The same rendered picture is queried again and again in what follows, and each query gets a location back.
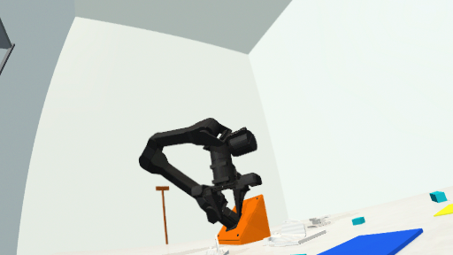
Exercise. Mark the small teal block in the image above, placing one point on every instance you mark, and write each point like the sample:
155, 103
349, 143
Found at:
438, 196

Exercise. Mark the blue flat plate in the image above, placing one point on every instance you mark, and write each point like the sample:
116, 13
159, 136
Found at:
389, 243

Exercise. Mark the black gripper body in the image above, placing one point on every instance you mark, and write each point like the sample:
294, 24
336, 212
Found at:
223, 178

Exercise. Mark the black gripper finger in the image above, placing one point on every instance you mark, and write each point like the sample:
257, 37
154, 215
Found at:
238, 198
214, 200

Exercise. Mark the small cyan cube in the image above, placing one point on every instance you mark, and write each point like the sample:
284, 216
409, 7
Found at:
358, 221

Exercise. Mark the yellow flat rectangular plate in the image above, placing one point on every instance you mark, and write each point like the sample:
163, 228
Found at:
447, 210

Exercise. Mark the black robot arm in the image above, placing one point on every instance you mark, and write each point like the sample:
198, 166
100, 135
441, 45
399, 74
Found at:
203, 133

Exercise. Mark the white flat plate with holes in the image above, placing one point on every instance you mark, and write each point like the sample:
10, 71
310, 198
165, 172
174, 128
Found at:
268, 240

